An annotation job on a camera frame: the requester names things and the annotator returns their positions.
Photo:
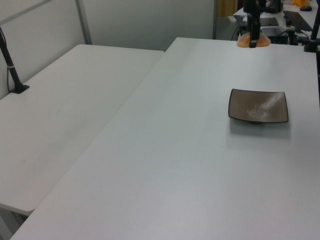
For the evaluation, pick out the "black computer mouse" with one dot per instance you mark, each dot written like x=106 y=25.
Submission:
x=306 y=8

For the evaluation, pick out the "black camera stand with clamp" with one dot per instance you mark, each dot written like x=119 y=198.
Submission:
x=312 y=37

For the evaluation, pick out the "black keyboard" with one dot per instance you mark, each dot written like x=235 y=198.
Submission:
x=297 y=19

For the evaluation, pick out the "square brown ceramic plate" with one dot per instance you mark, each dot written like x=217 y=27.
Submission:
x=257 y=106

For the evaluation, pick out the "yellow toy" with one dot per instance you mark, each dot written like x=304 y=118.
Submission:
x=300 y=2

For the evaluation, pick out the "sugared orange bread roll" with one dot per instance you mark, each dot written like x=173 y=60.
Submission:
x=263 y=41

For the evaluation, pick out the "black camera pole with base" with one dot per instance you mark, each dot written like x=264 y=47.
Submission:
x=11 y=72

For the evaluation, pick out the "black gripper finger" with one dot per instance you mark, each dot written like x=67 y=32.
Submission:
x=255 y=30
x=249 y=23

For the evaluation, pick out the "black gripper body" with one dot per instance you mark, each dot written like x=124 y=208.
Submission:
x=254 y=5

